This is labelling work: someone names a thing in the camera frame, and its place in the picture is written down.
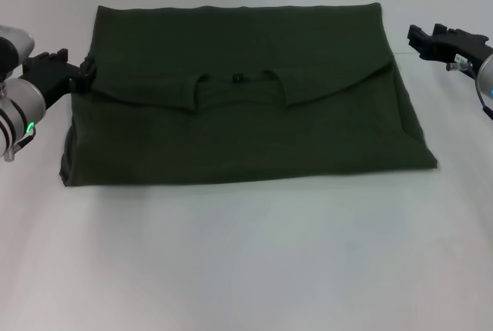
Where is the dark green printed t-shirt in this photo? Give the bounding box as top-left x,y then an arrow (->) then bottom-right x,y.
58,1 -> 438,189

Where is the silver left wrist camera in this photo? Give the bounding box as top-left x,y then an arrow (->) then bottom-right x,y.
0,25 -> 36,82

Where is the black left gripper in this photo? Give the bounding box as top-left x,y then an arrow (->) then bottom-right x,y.
18,48 -> 97,109

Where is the dark right arm cable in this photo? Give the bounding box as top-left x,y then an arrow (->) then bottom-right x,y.
476,76 -> 493,120

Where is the dark left arm cable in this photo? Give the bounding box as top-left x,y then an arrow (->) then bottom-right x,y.
13,129 -> 39,151

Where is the dark arm cable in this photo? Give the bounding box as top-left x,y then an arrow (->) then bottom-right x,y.
476,76 -> 493,120
13,129 -> 39,151

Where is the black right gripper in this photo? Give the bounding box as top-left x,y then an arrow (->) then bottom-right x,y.
407,22 -> 493,78

